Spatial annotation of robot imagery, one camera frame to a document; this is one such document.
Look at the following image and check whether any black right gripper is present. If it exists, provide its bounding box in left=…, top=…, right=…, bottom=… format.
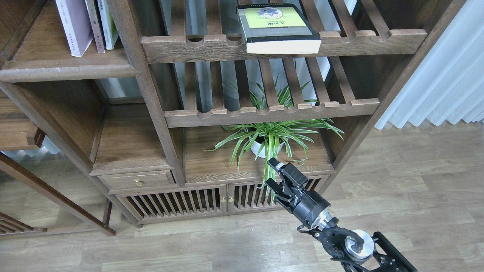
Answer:
left=265, top=158, right=331, bottom=229

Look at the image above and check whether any pale lilac paperback book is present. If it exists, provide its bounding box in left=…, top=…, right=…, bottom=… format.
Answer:
left=55, top=0, right=94, bottom=57

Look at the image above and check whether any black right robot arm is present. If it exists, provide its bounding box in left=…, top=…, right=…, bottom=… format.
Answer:
left=266, top=158, right=416, bottom=272

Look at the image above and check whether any white plant pot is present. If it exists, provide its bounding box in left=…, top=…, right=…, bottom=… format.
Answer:
left=250, top=136, right=285, bottom=160

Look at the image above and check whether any green spider plant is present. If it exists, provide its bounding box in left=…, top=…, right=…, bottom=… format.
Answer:
left=206, top=83, right=344, bottom=189

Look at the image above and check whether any brass drawer knob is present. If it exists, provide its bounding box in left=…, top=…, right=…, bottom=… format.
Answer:
left=134, top=178, right=144, bottom=187

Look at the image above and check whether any yellow and black thick book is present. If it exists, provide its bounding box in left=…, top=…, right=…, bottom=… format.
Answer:
left=236, top=3, right=321, bottom=54

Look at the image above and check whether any dark wooden bookshelf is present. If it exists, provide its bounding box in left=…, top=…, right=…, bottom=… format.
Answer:
left=1, top=0, right=465, bottom=227

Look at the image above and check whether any white curtain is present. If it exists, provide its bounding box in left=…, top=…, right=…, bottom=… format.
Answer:
left=375, top=0, right=484, bottom=130

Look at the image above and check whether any white green upright book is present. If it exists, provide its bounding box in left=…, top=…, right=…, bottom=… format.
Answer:
left=97, top=0, right=119, bottom=50

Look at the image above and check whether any brown upright book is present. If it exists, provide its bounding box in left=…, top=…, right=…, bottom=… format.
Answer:
left=85, top=0, right=105, bottom=54

